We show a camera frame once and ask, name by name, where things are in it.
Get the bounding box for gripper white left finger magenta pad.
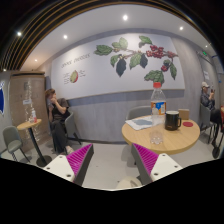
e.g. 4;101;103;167
44;144;94;186

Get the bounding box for gripper white right finger magenta pad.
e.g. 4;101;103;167
131;143;182;185

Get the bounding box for small round bar table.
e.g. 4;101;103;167
17;119;52;167

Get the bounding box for grey chair of seated person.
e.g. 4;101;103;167
65;113;81;143

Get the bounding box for white paper sheets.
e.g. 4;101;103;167
126;116;152;131

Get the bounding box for black mug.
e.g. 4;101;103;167
165;111;182;131

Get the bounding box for round wooden table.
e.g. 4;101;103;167
122;120;200;155

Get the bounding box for red round coaster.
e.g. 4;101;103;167
183;122;193;127

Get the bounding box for grey chair behind table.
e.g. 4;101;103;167
126;106;151;120

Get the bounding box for clear plastic bottle, red cap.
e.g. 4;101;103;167
151;82;166;126

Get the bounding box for seated person in dark clothes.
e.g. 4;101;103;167
45;89;73;154

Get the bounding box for small brown box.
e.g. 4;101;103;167
178;109;189;120

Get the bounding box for grey-green chair at left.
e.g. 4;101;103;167
3;126;22;160

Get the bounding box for small bottle on bar table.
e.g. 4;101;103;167
30;108;37;123

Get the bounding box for grey chair at right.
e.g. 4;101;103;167
199;103;217;138

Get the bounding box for person with white cap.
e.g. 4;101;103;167
200;82;223;141

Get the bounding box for coffee plant wall mural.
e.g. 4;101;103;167
94;35;177;84

